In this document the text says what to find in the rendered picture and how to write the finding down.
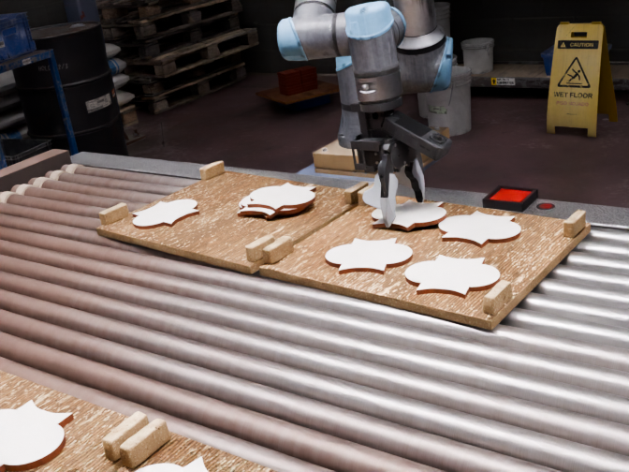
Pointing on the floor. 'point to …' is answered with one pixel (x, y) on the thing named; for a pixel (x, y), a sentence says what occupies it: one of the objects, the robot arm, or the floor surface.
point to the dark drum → (72, 90)
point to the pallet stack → (174, 47)
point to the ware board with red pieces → (299, 89)
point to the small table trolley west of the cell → (55, 91)
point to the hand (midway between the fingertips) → (407, 212)
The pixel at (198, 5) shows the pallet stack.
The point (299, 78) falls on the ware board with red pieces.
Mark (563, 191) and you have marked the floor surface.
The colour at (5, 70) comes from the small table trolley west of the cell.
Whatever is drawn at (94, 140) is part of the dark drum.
